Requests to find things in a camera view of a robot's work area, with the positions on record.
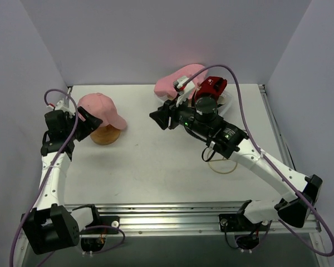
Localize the pink baseball cap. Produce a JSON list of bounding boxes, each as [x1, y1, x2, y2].
[[78, 93, 127, 130]]

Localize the red baseball cap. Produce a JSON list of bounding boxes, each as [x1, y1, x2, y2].
[[195, 76, 228, 101]]

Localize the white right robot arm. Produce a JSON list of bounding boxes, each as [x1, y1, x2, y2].
[[149, 97, 322, 230]]

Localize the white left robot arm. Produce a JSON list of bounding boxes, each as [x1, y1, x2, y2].
[[22, 107, 102, 255]]

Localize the wooden mushroom hat stand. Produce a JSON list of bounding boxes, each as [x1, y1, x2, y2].
[[90, 125, 121, 146]]

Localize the pink hat in basket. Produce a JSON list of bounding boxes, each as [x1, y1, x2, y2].
[[154, 63, 205, 101]]

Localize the white plastic basket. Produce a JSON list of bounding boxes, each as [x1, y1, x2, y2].
[[154, 90, 233, 117]]

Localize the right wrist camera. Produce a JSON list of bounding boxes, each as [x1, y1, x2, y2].
[[173, 76, 196, 107]]

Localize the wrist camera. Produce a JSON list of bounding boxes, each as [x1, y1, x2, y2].
[[173, 76, 196, 107], [54, 98, 72, 113]]

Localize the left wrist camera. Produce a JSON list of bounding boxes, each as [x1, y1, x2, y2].
[[54, 98, 72, 113]]

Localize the aluminium mounting rail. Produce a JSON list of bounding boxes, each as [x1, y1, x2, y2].
[[19, 201, 322, 239]]

